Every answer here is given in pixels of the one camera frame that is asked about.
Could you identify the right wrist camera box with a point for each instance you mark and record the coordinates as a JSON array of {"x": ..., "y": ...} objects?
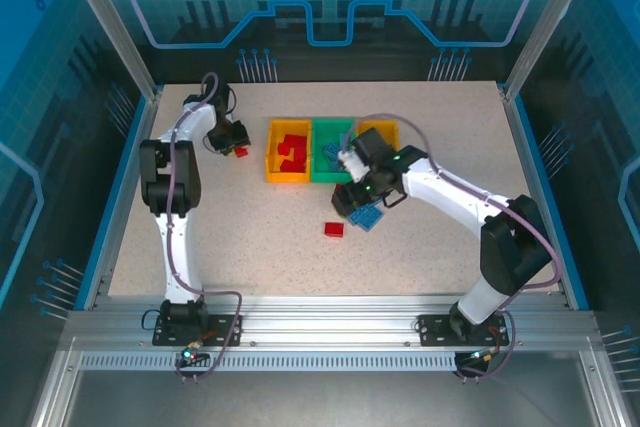
[{"x": 352, "y": 164}]

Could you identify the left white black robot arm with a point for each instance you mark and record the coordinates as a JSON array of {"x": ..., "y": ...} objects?
[{"x": 175, "y": 247}]

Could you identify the green plastic bin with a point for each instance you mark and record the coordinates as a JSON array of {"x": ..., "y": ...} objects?
[{"x": 325, "y": 177}]

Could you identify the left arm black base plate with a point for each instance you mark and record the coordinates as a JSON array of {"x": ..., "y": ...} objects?
[{"x": 225, "y": 332}]

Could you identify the small red lego brick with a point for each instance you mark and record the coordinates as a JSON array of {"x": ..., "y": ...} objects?
[{"x": 242, "y": 152}]

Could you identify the yellow plastic bin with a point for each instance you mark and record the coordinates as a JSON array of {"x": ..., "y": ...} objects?
[
  {"x": 387, "y": 127},
  {"x": 272, "y": 177}
]

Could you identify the blue lego brick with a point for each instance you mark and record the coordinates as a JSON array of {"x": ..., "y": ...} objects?
[
  {"x": 365, "y": 222},
  {"x": 377, "y": 208},
  {"x": 345, "y": 139},
  {"x": 336, "y": 167},
  {"x": 331, "y": 152}
]

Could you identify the steel bottom plate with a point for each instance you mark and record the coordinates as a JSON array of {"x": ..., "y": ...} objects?
[{"x": 325, "y": 402}]

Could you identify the wide aluminium base rail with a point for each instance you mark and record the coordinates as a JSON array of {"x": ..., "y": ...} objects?
[{"x": 325, "y": 319}]

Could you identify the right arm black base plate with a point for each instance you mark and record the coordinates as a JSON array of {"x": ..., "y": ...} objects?
[{"x": 432, "y": 329}]

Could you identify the aluminium side rail blue edge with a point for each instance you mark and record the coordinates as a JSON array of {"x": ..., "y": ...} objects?
[
  {"x": 127, "y": 174},
  {"x": 536, "y": 172}
]

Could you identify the aluminium frame post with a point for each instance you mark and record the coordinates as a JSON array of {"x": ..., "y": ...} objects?
[
  {"x": 117, "y": 27},
  {"x": 546, "y": 22}
]

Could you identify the small adapter with LED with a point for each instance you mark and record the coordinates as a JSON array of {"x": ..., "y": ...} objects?
[
  {"x": 190, "y": 354},
  {"x": 482, "y": 357}
]

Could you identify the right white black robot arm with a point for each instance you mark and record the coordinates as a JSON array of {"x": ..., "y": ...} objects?
[{"x": 450, "y": 187}]

